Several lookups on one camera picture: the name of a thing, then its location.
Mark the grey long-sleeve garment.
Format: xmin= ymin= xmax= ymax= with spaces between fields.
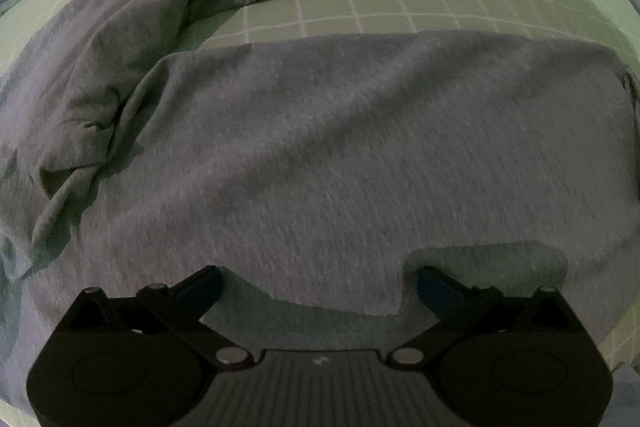
xmin=1 ymin=0 xmax=639 ymax=409

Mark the green checked bed sheet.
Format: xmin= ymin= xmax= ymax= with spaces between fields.
xmin=1 ymin=0 xmax=639 ymax=66

